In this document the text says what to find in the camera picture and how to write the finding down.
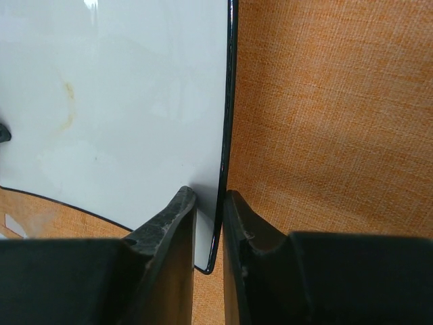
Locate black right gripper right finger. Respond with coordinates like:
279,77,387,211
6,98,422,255
223,191,432,324

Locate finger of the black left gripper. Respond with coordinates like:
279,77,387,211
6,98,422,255
0,124,12,144

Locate orange cloth placemat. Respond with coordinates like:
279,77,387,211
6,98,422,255
0,0,433,325

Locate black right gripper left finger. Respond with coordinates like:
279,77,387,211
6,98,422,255
1,186,197,324

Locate white square plate black rim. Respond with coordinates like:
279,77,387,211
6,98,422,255
1,1,239,274

